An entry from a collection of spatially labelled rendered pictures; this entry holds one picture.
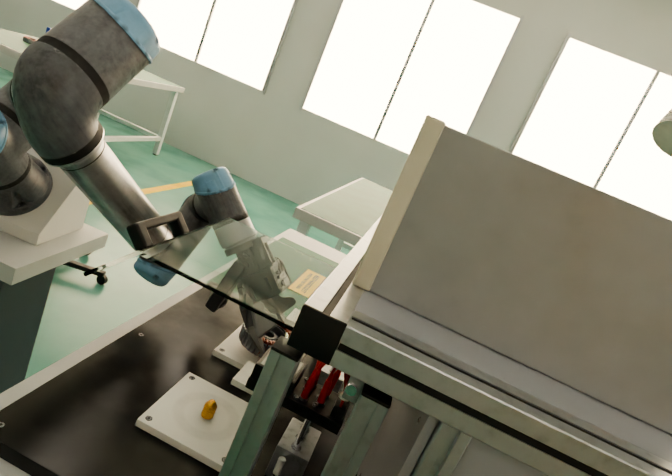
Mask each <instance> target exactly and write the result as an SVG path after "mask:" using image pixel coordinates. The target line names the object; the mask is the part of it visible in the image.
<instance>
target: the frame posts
mask: <svg viewBox="0 0 672 476"><path fill-rule="evenodd" d="M287 342H288V338H286V337H284V336H282V335H281V336H280V337H279V338H278V340H277V341H276V342H275V343H274V344H273V345H272V347H271V350H270V352H269V355H268V357H267V360H266V362H265V364H264V367H263V369H262V372H261V374H260V376H259V379H258V381H257V384H256V386H255V388H254V391H253V393H252V396H251V398H250V400H249V403H248V405H247V408H246V410H245V413H244V415H243V417H242V420H241V422H240V425H239V427H238V429H237V432H236V434H235V437H234V439H233V441H232V444H231V446H230V449H229V451H228V453H227V456H226V458H225V461H224V463H223V465H222V468H221V470H220V473H219V475H218V476H251V474H252V472H253V469H254V467H255V465H256V462H257V460H258V458H259V456H260V453H261V451H262V449H263V446H264V444H265V442H266V439H267V437H268V435H269V433H270V430H271V428H272V426H273V423H274V421H275V419H276V417H277V414H278V412H279V410H280V407H281V405H282V403H283V400H284V398H285V396H286V394H287V391H288V389H289V387H290V384H291V382H292V380H293V378H294V375H295V373H296V371H297V368H298V366H299V364H300V361H301V359H302V357H303V355H304V353H303V352H301V351H299V350H297V349H295V348H293V347H291V346H289V345H287ZM391 402H392V396H390V395H388V394H386V393H384V392H382V391H380V390H378V389H376V388H374V387H372V386H370V385H368V384H366V383H365V384H364V387H363V389H362V391H361V393H360V395H359V397H358V399H357V401H356V403H355V405H354V407H353V409H352V411H351V413H350V415H349V417H348V419H347V421H346V423H345V425H344V428H343V430H342V432H341V434H340V436H339V438H338V440H337V442H336V444H335V446H334V448H333V450H332V453H331V455H330V457H329V459H328V461H327V463H326V465H325V467H324V469H323V471H322V473H321V476H356V474H357V472H358V470H359V468H360V466H361V464H362V462H363V460H364V458H365V456H366V454H367V452H368V450H369V448H370V446H371V444H372V442H373V440H374V438H375V436H376V434H377V432H378V430H379V428H380V426H381V424H382V422H383V420H384V418H385V416H386V414H387V412H388V410H389V408H390V407H391Z"/></svg>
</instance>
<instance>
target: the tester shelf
mask: <svg viewBox="0 0 672 476"><path fill-rule="evenodd" d="M381 216H382V215H381ZM381 216H380V218H379V219H378V220H377V221H376V222H375V223H374V224H373V226H372V227H371V228H370V229H369V230H368V231H367V233H366V234H365V235H364V236H363V237H362V238H361V239H360V241H359V242H358V243H357V244H356V245H355V246H354V247H353V249H352V250H351V251H350V252H349V253H348V254H347V256H346V257H345V258H344V259H343V260H342V261H341V262H340V264H339V265H338V266H337V267H336V268H335V269H334V271H333V272H332V273H331V274H330V275H329V276H328V277H327V279H326V280H325V281H324V282H323V283H322V284H321V286H320V287H319V288H318V289H317V290H316V291H315V292H314V294H313V295H312V296H311V297H310V298H309V299H308V301H307V302H306V303H305V304H303V306H302V309H301V311H300V314H299V316H298V318H297V321H296V323H295V325H294V328H293V330H292V332H291V335H290V337H289V339H288V342H287V345H289V346H291V347H293V348H295V349H297V350H299V351H301V352H303V353H305V354H307V355H309V356H311V357H313V358H315V359H317V360H319V361H321V362H323V363H325V364H327V365H330V366H332V367H334V368H336V369H338V370H340V371H342V372H344V373H346V374H348V375H350V376H352V377H354V378H356V379H358V380H360V381H362V382H364V383H366V384H368V385H370V386H372V387H374V388H376V389H378V390H380V391H382V392H384V393H386V394H388V395H390V396H392V397H394V398H395V399H397V400H399V401H401V402H403V403H405V404H407V405H409V406H411V407H413V408H415V409H417V410H419V411H421V412H423V413H425V414H427V415H429V416H431V417H433V418H435V419H437V420H439V421H441V422H443V423H445V424H447V425H449V426H451V427H453V428H455V429H457V430H459V431H461V432H463V433H465V434H467V435H469V436H471V437H473V438H475V439H477V440H479V441H481V442H483V443H485V444H487V445H489V446H491V447H493V448H495V449H497V450H499V451H501V452H503V453H505V454H507V455H509V456H511V457H513V458H515V459H517V460H519V461H521V462H523V463H525V464H527V465H529V466H530V467H532V468H534V469H536V470H538V471H540V472H542V473H544V474H546V475H548V476H672V435H671V434H669V433H667V432H665V431H663V430H660V429H658V428H656V427H654V426H652V425H650V424H648V423H646V422H644V421H642V420H639V419H637V418H635V417H633V416H631V415H629V414H627V413H625V412H623V411H621V410H618V409H616V408H614V407H612V406H610V405H608V404H606V403H604V402H602V401H600V400H597V399H595V398H593V397H591V396H589V395H587V394H585V393H583V392H581V391H579V390H577V389H574V388H572V387H570V386H568V385H566V384H564V383H562V382H560V381H558V380H556V379H553V378H551V377H549V376H547V375H545V374H543V373H541V372H539V371H537V370H535V369H532V368H530V367H528V366H526V365H524V364H522V363H520V362H518V361H516V360H514V359H511V358H509V357H507V356H505V355H503V354H501V353H499V352H497V351H495V350H493V349H490V348H488V347H486V346H484V345H482V344H480V343H478V342H476V341H474V340H472V339H469V338H467V337H465V336H463V335H461V334H459V333H457V332H455V331H453V330H451V329H448V328H446V327H444V326H442V325H440V324H438V323H436V322H434V321H432V320H430V319H427V318H425V317H423V316H421V315H419V314H417V313H415V312H413V311H411V310H409V309H407V308H404V307H402V306H400V305H398V304H396V303H394V302H392V301H390V300H388V299H386V298H383V297H381V296H379V295H377V294H375V293H373V292H371V291H366V290H364V289H362V288H360V287H358V286H356V285H353V284H352V281H353V279H354V277H355V275H356V273H357V270H358V268H359V266H360V264H361V261H362V259H363V257H364V255H365V252H366V250H367V248H368V246H369V243H370V241H371V239H372V237H373V234H374V232H375V230H376V228H377V225H378V223H379V221H380V219H381Z"/></svg>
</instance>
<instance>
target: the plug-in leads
mask: <svg viewBox="0 0 672 476"><path fill-rule="evenodd" d="M325 365H326V364H325V363H323V362H321V361H319V360H317V363H316V366H315V369H314V371H313V372H312V374H311V376H310V377H309V379H308V381H307V383H306V384H305V385H304V386H303V388H302V390H303V392H302V393H301V394H300V396H299V399H300V400H301V401H303V402H307V400H308V398H309V395H310V393H311V391H312V389H313V388H316V387H317V384H318V383H317V382H318V379H319V376H320V373H321V369H322V368H323V367H324V366H325ZM335 370H336V368H333V370H332V371H331V372H330V375H329V377H328V379H326V381H325V383H324V386H323V388H322V390H321V393H320V395H319V397H318V398H317V400H316V402H317V403H318V406H319V407H324V404H325V400H326V398H328V399H329V397H330V395H331V392H332V390H333V388H334V386H335V384H336V383H337V381H338V379H339V377H340V375H341V371H340V370H338V369H337V371H335ZM349 378H350V375H348V374H346V373H344V389H345V387H346V385H347V383H348V381H349ZM343 391H344V390H343ZM343 391H341V392H340V393H339V398H340V399H341V400H339V399H337V400H336V402H335V404H334V406H333V408H332V411H331V413H330V416H331V417H333V418H335V419H337V420H339V421H341V420H342V419H343V416H344V414H345V412H346V410H347V407H348V404H347V403H345V402H344V401H346V402H348V400H346V399H344V398H342V394H343Z"/></svg>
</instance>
